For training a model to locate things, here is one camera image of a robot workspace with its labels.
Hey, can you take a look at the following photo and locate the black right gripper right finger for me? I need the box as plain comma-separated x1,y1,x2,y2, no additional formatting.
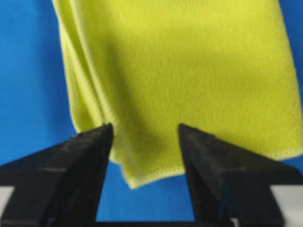
178,124,303,227

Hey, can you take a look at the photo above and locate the blue table mat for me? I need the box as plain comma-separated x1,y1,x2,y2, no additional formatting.
0,0,303,221

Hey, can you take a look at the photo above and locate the yellow-green towel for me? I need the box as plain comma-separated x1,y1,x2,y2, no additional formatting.
53,0,303,189

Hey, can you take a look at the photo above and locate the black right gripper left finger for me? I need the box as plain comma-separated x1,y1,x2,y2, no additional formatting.
0,122,114,227

